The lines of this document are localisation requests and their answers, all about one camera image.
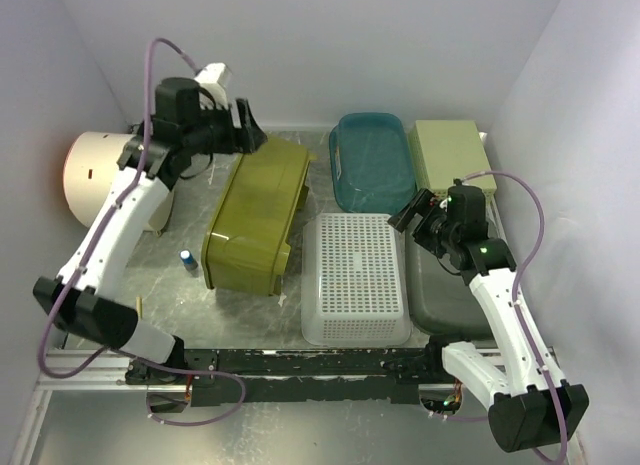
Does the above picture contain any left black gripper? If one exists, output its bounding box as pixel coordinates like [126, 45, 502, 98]
[183, 97, 266, 155]

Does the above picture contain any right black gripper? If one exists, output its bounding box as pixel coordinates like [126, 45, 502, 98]
[388, 188, 458, 258]

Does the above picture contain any blue translucent plastic container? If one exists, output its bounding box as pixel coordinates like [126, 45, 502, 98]
[329, 112, 416, 215]

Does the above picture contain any pale green perforated box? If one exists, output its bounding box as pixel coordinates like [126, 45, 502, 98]
[408, 120, 491, 198]

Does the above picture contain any olive green tub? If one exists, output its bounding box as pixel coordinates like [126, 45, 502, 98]
[201, 136, 315, 296]

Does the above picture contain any large metal tray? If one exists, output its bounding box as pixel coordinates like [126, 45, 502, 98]
[404, 219, 493, 340]

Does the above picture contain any white perforated basket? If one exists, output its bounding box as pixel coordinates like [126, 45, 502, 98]
[300, 213, 411, 348]

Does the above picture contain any cream cylindrical container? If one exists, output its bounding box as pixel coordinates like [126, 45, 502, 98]
[61, 130, 176, 233]

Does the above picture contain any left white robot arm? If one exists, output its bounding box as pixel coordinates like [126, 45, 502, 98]
[33, 77, 267, 384]

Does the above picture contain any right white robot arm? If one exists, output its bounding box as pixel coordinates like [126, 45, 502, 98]
[388, 181, 589, 462]

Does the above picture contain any small blue capped bottle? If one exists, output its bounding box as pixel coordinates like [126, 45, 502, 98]
[179, 249, 198, 273]

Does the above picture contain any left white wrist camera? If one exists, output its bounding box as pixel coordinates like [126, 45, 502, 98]
[194, 62, 232, 109]

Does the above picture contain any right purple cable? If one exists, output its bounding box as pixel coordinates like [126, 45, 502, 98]
[427, 170, 572, 463]

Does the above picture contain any purple cable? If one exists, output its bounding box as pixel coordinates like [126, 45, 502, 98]
[36, 36, 247, 427]
[427, 170, 572, 463]

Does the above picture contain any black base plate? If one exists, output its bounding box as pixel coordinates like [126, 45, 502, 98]
[125, 346, 462, 411]

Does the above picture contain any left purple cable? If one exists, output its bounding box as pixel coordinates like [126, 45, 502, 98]
[36, 36, 247, 427]

